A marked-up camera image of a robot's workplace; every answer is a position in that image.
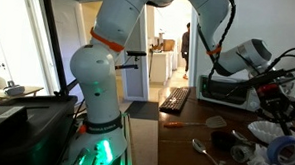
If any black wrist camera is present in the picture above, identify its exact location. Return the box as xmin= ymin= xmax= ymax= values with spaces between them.
xmin=246 ymin=67 xmax=291 ymax=91

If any black computer keyboard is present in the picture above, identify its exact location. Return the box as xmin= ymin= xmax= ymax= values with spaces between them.
xmin=158 ymin=85 xmax=191 ymax=114

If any black round cup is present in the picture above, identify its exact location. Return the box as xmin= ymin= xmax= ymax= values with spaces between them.
xmin=210 ymin=129 xmax=239 ymax=153

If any large metal spoon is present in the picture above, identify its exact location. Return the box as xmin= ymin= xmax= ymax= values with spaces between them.
xmin=191 ymin=138 xmax=232 ymax=165

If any white toaster oven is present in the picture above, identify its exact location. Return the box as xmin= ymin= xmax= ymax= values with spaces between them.
xmin=195 ymin=74 xmax=266 ymax=114

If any blue masking tape roll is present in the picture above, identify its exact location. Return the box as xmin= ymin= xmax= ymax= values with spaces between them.
xmin=266 ymin=135 xmax=295 ymax=165

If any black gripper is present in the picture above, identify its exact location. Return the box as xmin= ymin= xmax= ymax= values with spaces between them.
xmin=254 ymin=87 xmax=295 ymax=137

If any orange handled grey spatula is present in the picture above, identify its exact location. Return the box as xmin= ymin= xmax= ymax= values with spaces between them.
xmin=163 ymin=112 xmax=228 ymax=131

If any black equipment case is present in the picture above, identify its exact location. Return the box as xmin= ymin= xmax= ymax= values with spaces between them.
xmin=0 ymin=92 xmax=79 ymax=165

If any white fluted coffee filter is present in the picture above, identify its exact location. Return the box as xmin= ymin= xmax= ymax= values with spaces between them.
xmin=247 ymin=119 xmax=295 ymax=146

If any small wooden side table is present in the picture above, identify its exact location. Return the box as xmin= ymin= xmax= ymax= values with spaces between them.
xmin=0 ymin=84 xmax=45 ymax=106

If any black slanted pole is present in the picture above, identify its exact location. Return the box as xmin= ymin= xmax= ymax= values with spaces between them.
xmin=36 ymin=0 xmax=74 ymax=97

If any clear glass jar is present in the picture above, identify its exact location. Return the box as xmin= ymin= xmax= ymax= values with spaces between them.
xmin=229 ymin=143 xmax=258 ymax=164

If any person in dark shirt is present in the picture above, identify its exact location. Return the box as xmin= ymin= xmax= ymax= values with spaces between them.
xmin=179 ymin=22 xmax=192 ymax=80

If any white VR headset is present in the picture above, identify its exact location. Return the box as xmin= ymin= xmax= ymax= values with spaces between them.
xmin=3 ymin=80 xmax=26 ymax=97

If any black camera on stand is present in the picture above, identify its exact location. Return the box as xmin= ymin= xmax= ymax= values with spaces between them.
xmin=116 ymin=49 xmax=148 ymax=72

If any small metal spoon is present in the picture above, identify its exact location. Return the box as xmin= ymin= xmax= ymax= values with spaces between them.
xmin=231 ymin=129 xmax=258 ymax=147

